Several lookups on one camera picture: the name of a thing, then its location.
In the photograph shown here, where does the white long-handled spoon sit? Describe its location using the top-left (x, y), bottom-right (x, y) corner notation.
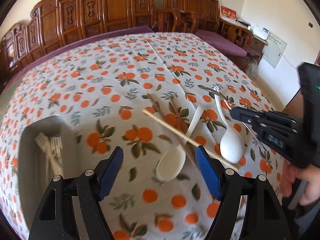
top-left (213, 86), bottom-right (245, 164)

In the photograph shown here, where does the metal spoon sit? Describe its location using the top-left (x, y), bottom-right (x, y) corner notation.
top-left (197, 85), bottom-right (232, 110)

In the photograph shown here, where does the light wooden chopstick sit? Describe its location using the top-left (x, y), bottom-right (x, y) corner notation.
top-left (143, 109), bottom-right (238, 171)

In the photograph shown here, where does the white ceramic spoon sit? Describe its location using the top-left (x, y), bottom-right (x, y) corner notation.
top-left (156, 106), bottom-right (204, 182)

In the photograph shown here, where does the brown wooden chopstick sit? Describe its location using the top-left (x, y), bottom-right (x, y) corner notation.
top-left (147, 94), bottom-right (197, 168)

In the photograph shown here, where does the right hand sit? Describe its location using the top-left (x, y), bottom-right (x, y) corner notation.
top-left (280, 160), bottom-right (319, 206)

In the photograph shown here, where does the grey metal utensil tray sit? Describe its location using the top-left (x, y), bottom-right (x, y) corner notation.
top-left (18, 115), bottom-right (81, 229)

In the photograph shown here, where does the cream plastic fork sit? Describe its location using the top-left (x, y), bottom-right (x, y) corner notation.
top-left (35, 132), bottom-right (63, 179)

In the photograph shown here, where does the wooden side table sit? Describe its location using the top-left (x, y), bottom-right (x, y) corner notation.
top-left (235, 18), bottom-right (270, 65)

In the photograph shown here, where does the purple sofa cushion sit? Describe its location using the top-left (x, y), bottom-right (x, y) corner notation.
top-left (195, 30), bottom-right (247, 56)

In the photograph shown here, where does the orange print tablecloth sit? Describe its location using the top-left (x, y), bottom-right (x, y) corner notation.
top-left (1, 33), bottom-right (272, 239)

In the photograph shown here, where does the red card on side table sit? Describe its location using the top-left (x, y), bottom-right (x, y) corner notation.
top-left (220, 5), bottom-right (236, 23)

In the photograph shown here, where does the carved wooden armchair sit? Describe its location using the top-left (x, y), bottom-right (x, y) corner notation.
top-left (151, 0), bottom-right (253, 52)

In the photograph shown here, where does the carved wooden sofa bench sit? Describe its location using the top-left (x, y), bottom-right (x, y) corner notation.
top-left (0, 0), bottom-right (176, 81)

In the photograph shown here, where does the white wall panel box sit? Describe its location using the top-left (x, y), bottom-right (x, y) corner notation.
top-left (263, 32), bottom-right (287, 68)

